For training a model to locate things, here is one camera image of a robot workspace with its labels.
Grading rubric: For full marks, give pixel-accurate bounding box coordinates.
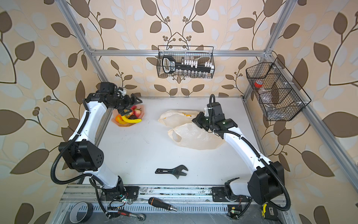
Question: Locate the clear bottle red cap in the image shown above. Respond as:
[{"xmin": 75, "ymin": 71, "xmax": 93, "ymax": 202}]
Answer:
[{"xmin": 254, "ymin": 79, "xmax": 277, "ymax": 112}]

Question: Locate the yellow black tape measure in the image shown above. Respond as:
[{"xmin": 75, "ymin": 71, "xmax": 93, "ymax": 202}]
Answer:
[{"xmin": 262, "ymin": 203, "xmax": 279, "ymax": 221}]

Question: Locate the banana print plastic bag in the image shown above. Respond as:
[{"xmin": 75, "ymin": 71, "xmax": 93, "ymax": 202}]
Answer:
[{"xmin": 158, "ymin": 110, "xmax": 224, "ymax": 150}]

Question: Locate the pink fruit plate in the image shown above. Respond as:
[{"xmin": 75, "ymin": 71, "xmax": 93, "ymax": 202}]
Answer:
[{"xmin": 111, "ymin": 105, "xmax": 145, "ymax": 127}]

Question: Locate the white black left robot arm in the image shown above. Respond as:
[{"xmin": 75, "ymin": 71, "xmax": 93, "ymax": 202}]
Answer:
[{"xmin": 50, "ymin": 82, "xmax": 142, "ymax": 201}]

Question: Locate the orange toy tangerine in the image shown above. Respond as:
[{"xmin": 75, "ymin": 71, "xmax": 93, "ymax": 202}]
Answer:
[{"xmin": 115, "ymin": 115, "xmax": 127, "ymax": 125}]

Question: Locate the black tape roll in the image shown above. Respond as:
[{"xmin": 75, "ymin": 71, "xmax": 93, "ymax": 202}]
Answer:
[{"xmin": 69, "ymin": 202, "xmax": 94, "ymax": 224}]

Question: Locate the red handled ratchet wrench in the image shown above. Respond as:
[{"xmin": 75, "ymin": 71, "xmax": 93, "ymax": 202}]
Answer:
[{"xmin": 118, "ymin": 211, "xmax": 146, "ymax": 221}]

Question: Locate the black wire basket wall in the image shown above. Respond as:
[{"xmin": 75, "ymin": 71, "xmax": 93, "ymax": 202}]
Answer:
[
  {"xmin": 246, "ymin": 58, "xmax": 311, "ymax": 121},
  {"xmin": 156, "ymin": 44, "xmax": 215, "ymax": 79}
]

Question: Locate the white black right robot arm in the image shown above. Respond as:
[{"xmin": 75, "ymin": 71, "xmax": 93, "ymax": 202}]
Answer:
[{"xmin": 192, "ymin": 102, "xmax": 291, "ymax": 211}]

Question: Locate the black wire basket right wall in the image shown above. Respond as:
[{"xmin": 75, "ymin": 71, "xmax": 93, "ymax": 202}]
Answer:
[{"xmin": 246, "ymin": 58, "xmax": 311, "ymax": 121}]

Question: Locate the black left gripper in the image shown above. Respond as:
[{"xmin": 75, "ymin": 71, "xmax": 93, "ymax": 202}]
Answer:
[{"xmin": 109, "ymin": 93, "xmax": 142, "ymax": 115}]

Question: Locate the socket set holder black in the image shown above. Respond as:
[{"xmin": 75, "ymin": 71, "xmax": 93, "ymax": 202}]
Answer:
[{"xmin": 161, "ymin": 56, "xmax": 215, "ymax": 74}]

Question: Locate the black orange screwdriver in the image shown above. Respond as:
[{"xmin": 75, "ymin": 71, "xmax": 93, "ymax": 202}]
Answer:
[{"xmin": 148, "ymin": 197, "xmax": 178, "ymax": 212}]

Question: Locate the yellow toy banana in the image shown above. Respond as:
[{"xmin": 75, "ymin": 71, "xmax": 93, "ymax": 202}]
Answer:
[{"xmin": 120, "ymin": 116, "xmax": 142, "ymax": 124}]

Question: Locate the black adjustable wrench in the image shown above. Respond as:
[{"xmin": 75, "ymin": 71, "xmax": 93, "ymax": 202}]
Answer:
[{"xmin": 155, "ymin": 165, "xmax": 188, "ymax": 179}]

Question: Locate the black wire basket back wall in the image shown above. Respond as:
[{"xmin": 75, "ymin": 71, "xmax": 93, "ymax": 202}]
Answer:
[{"xmin": 156, "ymin": 44, "xmax": 215, "ymax": 79}]

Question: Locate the toy strawberry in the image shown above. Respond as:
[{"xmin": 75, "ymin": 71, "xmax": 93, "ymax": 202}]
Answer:
[{"xmin": 133, "ymin": 108, "xmax": 142, "ymax": 119}]

